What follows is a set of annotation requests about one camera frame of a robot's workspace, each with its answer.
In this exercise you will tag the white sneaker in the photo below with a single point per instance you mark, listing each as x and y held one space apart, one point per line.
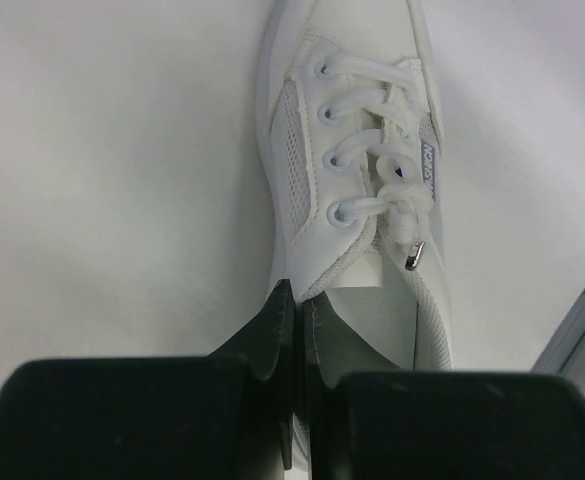
349 129

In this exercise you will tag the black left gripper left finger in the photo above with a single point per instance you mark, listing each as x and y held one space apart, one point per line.
226 415

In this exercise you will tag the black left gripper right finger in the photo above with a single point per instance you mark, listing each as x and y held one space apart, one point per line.
368 419

